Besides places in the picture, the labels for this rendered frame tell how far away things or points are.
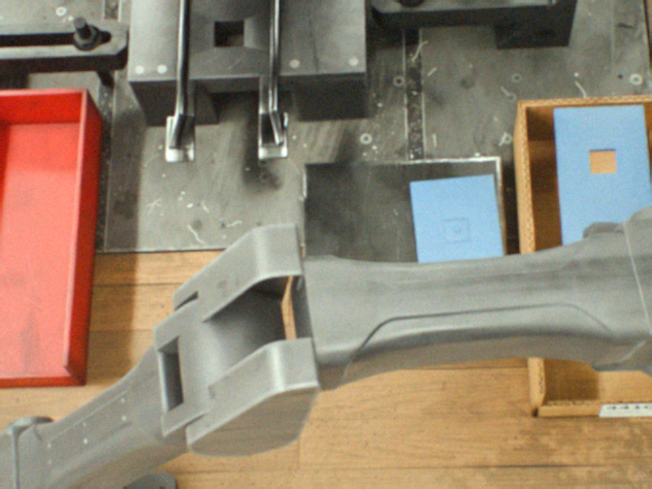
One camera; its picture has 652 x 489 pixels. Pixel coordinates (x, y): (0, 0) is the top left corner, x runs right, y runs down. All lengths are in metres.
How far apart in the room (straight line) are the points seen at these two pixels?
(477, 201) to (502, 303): 0.41
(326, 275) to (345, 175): 0.44
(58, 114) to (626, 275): 0.62
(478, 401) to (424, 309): 0.39
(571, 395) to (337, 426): 0.19
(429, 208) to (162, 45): 0.26
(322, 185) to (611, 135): 0.25
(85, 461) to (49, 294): 0.32
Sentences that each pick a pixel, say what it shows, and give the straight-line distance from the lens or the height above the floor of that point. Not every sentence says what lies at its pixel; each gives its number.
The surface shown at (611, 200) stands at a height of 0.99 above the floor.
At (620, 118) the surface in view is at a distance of 1.05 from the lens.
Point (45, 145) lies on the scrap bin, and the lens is 1.18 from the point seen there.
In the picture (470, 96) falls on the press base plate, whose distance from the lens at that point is 1.16.
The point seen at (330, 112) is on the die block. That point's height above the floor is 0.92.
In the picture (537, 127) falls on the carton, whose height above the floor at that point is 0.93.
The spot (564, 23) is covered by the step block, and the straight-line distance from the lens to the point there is 1.15.
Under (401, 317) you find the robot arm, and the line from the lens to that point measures 0.66.
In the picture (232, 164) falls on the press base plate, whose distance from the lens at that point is 1.14.
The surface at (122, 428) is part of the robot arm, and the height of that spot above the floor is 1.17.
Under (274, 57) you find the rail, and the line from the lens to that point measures 1.08.
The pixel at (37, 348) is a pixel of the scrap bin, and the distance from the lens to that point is 1.10.
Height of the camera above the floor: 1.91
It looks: 68 degrees down
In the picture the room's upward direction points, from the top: 11 degrees counter-clockwise
